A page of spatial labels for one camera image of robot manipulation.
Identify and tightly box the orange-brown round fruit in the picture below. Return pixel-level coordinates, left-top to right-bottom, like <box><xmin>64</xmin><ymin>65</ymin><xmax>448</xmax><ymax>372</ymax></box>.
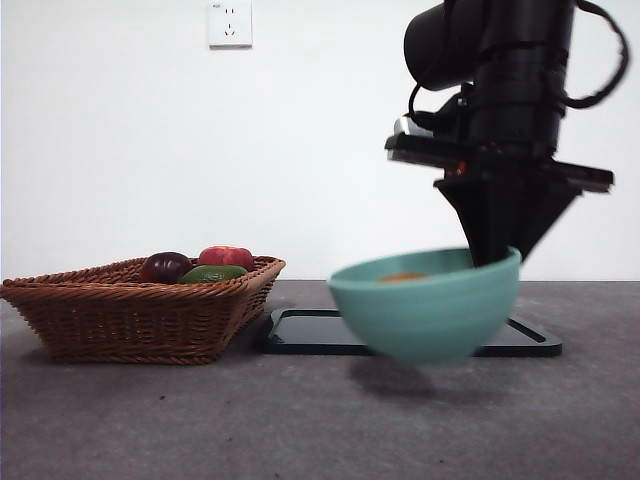
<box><xmin>377</xmin><ymin>271</ymin><xmax>431</xmax><ymax>284</ymax></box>

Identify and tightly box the teal ribbed bowl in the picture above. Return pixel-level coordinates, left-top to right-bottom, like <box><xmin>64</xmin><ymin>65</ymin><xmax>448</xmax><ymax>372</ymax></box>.
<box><xmin>327</xmin><ymin>246</ymin><xmax>523</xmax><ymax>365</ymax></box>

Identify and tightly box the dark rectangular tray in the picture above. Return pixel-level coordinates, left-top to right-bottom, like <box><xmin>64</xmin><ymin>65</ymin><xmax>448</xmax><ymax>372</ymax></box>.
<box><xmin>258</xmin><ymin>308</ymin><xmax>564</xmax><ymax>358</ymax></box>

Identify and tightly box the red apple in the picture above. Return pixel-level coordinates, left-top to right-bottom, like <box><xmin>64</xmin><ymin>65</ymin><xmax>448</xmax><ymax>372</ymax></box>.
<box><xmin>198</xmin><ymin>245</ymin><xmax>255</xmax><ymax>273</ymax></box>

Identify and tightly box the green avocado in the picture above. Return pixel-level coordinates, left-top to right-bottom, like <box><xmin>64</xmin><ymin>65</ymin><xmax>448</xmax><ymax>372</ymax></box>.
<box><xmin>178</xmin><ymin>264</ymin><xmax>250</xmax><ymax>286</ymax></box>

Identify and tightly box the dark purple round fruit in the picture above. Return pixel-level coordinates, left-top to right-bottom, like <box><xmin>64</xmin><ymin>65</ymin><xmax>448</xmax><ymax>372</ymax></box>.
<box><xmin>139</xmin><ymin>251</ymin><xmax>194</xmax><ymax>285</ymax></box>

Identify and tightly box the brown wicker basket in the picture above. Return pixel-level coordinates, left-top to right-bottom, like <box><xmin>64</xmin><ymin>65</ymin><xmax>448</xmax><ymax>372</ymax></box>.
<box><xmin>0</xmin><ymin>256</ymin><xmax>286</xmax><ymax>365</ymax></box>

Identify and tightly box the right wrist grey camera box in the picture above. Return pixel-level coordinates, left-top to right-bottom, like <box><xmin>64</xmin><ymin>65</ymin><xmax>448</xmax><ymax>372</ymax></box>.
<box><xmin>393</xmin><ymin>115</ymin><xmax>437</xmax><ymax>138</ymax></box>

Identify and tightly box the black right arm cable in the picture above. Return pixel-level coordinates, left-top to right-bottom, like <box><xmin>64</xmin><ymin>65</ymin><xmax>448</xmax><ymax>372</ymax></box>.
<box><xmin>558</xmin><ymin>0</ymin><xmax>631</xmax><ymax>110</ymax></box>

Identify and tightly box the white wall socket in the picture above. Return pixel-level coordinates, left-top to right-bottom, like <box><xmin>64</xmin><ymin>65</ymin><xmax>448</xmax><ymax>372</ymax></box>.
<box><xmin>208</xmin><ymin>0</ymin><xmax>253</xmax><ymax>50</ymax></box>

